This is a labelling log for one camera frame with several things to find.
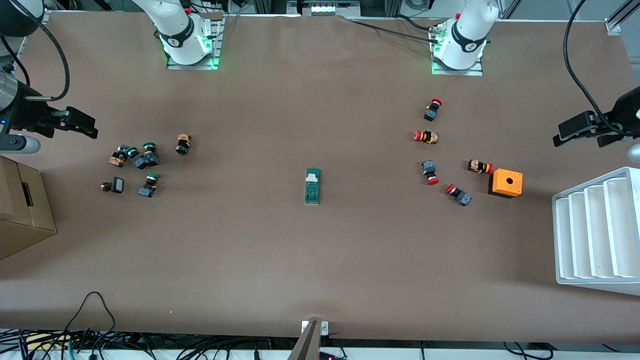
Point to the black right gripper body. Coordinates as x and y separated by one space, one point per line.
29 116

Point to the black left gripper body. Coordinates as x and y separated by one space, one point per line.
625 113

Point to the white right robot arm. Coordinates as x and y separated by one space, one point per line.
175 30

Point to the black square push button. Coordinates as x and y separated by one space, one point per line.
118 185

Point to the orange box with round hole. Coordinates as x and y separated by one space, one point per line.
507 184

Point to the white stepped tray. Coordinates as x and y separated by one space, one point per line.
595 235

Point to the red button with orange block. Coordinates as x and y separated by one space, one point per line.
427 137
477 166

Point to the brown cardboard box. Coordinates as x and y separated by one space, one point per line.
25 220

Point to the red button with blue block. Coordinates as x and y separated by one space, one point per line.
462 197
428 167
431 112

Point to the white light device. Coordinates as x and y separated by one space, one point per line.
325 8

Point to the brown table mat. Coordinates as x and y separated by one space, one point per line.
320 260

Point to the aluminium frame profile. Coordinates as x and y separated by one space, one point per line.
22 47
612 25

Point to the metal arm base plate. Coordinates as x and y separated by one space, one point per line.
192 66
457 71

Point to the grey camera post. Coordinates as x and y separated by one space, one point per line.
307 345

